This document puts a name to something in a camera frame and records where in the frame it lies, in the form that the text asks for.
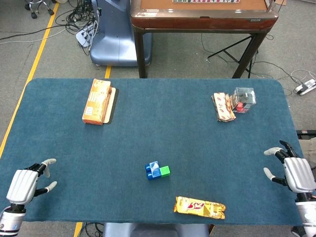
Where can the orange snack box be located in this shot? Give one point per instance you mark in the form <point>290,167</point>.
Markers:
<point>95,103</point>

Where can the wheeled chair base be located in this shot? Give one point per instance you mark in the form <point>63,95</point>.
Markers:
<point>37,6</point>

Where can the black case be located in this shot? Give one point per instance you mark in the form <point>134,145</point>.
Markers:
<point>307,135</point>

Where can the clear plastic box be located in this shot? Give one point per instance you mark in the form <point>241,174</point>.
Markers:
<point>244,96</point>

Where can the small red block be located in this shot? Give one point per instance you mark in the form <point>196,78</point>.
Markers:
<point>240,108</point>

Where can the green cube block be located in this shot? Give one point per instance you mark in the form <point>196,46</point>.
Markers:
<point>165,171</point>

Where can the red white packet stack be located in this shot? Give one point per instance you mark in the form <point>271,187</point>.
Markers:
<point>222,107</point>

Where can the teal table cloth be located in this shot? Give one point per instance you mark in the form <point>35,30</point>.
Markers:
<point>158,123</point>

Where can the gold snack wrapper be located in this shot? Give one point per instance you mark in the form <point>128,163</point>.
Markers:
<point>197,207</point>

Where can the brown mahjong table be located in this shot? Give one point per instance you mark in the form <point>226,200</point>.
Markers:
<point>202,21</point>

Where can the white power strip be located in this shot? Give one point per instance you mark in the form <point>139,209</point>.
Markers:
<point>304,87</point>
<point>82,35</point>

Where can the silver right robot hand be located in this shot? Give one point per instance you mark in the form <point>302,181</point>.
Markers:
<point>298,175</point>

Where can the row of mahjong tiles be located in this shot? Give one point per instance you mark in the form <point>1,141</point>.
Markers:
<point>205,1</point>

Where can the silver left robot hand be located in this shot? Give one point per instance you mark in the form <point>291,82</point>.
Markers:
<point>21,185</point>

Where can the blue grey machine base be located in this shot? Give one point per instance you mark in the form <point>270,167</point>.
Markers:
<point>116,44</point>

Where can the blue grey robot torso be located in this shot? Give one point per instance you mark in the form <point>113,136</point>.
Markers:
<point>155,230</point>

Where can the beige bag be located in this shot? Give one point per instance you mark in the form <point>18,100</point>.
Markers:
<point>309,148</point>

